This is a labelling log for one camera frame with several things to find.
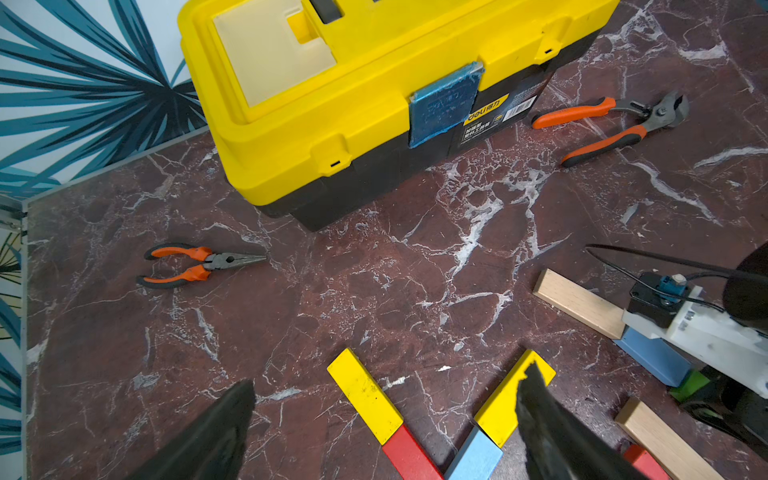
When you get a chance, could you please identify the yellow block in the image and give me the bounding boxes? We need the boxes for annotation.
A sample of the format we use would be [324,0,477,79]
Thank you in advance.
[327,348,404,446]
[474,350,556,448]

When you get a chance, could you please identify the green small cube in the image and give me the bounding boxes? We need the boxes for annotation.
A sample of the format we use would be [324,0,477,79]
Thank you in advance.
[669,370,711,403]

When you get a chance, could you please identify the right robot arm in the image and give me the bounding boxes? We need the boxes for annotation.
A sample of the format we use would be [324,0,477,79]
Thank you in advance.
[616,245,767,457]

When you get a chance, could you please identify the large orange-handled pliers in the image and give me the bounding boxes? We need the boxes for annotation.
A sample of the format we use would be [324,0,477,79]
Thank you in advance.
[531,91,690,168]

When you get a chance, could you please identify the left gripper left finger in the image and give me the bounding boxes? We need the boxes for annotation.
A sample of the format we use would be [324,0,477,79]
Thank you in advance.
[128,380,255,480]

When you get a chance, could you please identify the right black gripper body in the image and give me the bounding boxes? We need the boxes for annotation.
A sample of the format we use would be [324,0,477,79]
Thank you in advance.
[680,368,767,447]

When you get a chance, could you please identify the natural wood block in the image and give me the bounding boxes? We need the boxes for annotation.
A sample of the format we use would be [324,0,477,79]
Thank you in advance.
[615,397,723,480]
[533,269,626,340]

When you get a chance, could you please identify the light blue block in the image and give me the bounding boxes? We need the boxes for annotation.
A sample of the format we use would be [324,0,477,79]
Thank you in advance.
[614,327,692,388]
[444,425,503,480]

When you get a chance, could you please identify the small orange-handled pliers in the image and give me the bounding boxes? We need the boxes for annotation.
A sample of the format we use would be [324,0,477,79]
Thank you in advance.
[136,242,268,290]

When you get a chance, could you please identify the yellow black toolbox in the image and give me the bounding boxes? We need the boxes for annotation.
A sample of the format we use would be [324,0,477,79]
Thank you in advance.
[178,0,617,231]

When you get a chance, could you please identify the red block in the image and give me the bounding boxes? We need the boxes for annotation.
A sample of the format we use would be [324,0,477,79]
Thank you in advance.
[382,424,443,480]
[623,444,670,480]

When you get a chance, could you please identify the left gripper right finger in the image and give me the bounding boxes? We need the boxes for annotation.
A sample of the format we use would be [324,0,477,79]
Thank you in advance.
[515,364,644,480]

